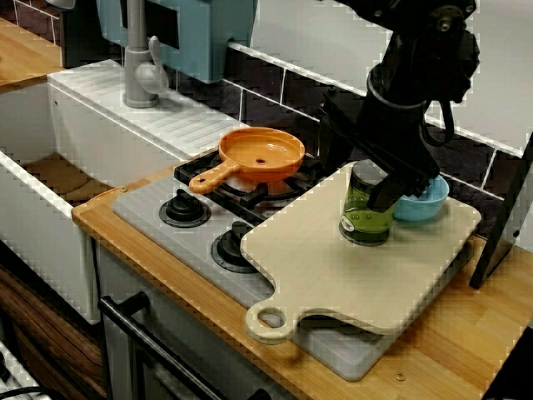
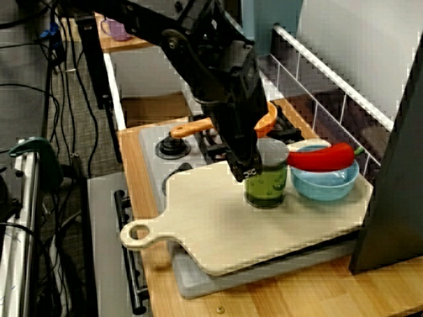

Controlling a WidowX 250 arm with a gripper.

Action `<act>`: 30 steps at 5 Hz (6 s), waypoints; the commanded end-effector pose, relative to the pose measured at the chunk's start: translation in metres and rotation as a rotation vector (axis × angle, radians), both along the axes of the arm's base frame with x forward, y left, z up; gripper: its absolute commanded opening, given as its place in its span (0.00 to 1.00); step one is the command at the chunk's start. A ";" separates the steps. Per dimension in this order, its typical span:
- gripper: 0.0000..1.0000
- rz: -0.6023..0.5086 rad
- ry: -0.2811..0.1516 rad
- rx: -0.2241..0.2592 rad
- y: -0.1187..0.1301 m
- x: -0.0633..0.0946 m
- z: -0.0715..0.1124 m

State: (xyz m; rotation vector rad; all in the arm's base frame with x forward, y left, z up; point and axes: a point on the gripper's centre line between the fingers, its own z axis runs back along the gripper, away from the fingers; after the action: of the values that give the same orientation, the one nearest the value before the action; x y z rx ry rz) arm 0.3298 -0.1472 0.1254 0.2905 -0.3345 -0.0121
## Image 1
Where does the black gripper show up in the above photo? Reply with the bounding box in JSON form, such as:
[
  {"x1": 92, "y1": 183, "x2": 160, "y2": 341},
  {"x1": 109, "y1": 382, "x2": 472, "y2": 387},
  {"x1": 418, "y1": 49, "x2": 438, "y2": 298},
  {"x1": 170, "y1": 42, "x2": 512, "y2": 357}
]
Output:
[{"x1": 318, "y1": 77, "x2": 441, "y2": 214}]

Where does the green can with grey lid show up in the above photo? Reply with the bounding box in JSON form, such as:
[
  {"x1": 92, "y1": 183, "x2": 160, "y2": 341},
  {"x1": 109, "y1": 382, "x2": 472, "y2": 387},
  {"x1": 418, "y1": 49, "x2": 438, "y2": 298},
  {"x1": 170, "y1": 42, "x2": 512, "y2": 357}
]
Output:
[{"x1": 338, "y1": 160, "x2": 396, "y2": 247}]

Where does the light blue bowl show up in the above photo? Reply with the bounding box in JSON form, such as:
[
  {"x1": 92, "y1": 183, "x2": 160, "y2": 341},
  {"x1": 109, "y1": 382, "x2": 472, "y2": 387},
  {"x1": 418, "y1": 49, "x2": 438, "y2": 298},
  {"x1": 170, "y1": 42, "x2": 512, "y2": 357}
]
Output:
[{"x1": 392, "y1": 174, "x2": 451, "y2": 223}]

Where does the orange toy frying pan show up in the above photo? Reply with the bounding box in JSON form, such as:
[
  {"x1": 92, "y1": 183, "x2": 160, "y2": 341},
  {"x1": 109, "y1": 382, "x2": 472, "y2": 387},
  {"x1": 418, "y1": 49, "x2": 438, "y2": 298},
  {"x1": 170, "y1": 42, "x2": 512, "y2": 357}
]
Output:
[{"x1": 187, "y1": 126, "x2": 306, "y2": 195}]

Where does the dark upright panel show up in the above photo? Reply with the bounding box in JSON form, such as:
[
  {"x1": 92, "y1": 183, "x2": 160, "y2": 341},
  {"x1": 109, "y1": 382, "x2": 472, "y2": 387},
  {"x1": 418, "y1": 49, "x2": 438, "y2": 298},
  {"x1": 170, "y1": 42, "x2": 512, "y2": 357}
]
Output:
[{"x1": 469, "y1": 130, "x2": 533, "y2": 292}]

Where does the black stove knob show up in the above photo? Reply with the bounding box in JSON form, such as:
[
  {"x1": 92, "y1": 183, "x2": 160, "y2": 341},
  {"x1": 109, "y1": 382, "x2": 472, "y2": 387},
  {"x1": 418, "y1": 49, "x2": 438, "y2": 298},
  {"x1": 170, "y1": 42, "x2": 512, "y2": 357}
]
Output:
[
  {"x1": 209, "y1": 219, "x2": 262, "y2": 275},
  {"x1": 158, "y1": 188, "x2": 212, "y2": 229}
]

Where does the black burner grate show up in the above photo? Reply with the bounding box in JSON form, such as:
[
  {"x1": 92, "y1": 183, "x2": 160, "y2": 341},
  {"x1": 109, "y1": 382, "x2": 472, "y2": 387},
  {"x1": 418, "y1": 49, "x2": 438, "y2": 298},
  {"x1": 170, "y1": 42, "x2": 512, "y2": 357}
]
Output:
[{"x1": 172, "y1": 144, "x2": 331, "y2": 223}]

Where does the teal blue box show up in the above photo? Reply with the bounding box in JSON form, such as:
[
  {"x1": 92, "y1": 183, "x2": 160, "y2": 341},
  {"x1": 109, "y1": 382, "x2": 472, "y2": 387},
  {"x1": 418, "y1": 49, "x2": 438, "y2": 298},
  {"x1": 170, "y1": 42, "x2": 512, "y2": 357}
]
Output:
[{"x1": 95, "y1": 0, "x2": 260, "y2": 85}]

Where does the grey toy stove top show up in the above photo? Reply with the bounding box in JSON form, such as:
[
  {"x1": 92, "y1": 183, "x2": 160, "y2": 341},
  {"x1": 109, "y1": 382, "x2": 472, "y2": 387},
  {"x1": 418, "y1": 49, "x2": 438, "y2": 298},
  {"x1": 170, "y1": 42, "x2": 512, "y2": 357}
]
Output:
[{"x1": 112, "y1": 165, "x2": 475, "y2": 383}]

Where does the grey toy faucet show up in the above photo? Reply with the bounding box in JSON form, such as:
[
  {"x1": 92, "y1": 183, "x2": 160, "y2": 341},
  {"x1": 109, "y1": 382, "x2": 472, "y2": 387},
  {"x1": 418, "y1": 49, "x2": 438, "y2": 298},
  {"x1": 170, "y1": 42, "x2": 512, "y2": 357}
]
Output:
[{"x1": 122, "y1": 0, "x2": 171, "y2": 110}]

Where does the white toy sink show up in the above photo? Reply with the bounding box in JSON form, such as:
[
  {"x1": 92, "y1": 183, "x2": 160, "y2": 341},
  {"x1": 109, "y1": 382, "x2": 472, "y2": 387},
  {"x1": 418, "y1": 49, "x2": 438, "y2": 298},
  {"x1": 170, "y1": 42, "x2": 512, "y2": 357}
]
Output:
[{"x1": 0, "y1": 57, "x2": 252, "y2": 327}]

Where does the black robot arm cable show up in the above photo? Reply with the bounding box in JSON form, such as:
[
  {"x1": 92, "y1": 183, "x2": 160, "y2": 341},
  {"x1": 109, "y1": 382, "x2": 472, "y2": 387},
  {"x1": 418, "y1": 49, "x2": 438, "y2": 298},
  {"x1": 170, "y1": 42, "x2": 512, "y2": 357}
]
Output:
[{"x1": 418, "y1": 97, "x2": 456, "y2": 148}]

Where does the wooden cutting board with handle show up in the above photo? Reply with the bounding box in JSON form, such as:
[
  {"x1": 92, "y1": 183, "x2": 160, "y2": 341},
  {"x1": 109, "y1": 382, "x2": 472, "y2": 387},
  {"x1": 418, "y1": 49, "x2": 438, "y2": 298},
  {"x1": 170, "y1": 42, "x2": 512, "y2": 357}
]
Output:
[{"x1": 240, "y1": 159, "x2": 484, "y2": 347}]

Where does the black oven door handle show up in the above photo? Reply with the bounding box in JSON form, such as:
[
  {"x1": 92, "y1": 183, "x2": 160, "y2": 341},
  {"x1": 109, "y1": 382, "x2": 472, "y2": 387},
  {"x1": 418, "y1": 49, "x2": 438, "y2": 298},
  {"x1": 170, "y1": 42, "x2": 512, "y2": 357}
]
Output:
[{"x1": 97, "y1": 290, "x2": 274, "y2": 400}]

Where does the aluminium extrusion frame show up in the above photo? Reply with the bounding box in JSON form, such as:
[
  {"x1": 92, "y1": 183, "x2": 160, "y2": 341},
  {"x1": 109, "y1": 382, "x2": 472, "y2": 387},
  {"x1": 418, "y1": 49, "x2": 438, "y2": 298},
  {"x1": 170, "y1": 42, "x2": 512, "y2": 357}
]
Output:
[{"x1": 0, "y1": 337, "x2": 37, "y2": 400}]

